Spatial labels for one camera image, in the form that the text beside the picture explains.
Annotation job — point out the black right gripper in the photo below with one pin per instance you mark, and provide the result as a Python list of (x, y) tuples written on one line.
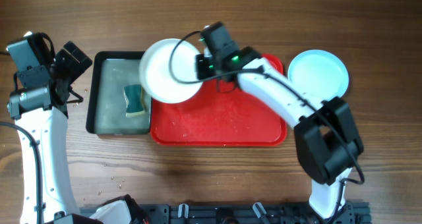
[(201, 72)]

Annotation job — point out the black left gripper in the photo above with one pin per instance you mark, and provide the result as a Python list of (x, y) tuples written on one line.
[(64, 57)]

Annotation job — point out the white plate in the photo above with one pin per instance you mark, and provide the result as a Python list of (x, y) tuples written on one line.
[(167, 71)]

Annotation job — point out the green yellow sponge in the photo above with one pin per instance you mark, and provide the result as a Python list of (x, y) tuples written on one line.
[(134, 100)]

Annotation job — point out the teal plate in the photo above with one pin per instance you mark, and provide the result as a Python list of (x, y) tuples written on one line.
[(320, 73)]

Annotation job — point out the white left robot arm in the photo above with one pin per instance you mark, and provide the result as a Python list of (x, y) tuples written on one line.
[(39, 112)]

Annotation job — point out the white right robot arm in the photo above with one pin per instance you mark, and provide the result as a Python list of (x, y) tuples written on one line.
[(327, 140)]

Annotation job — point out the red plastic tray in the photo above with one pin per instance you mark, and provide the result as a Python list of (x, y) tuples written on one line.
[(217, 115)]

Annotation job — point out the black water basin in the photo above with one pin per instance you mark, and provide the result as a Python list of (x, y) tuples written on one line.
[(107, 108)]

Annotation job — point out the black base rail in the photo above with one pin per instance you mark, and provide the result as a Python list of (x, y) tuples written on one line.
[(286, 213)]

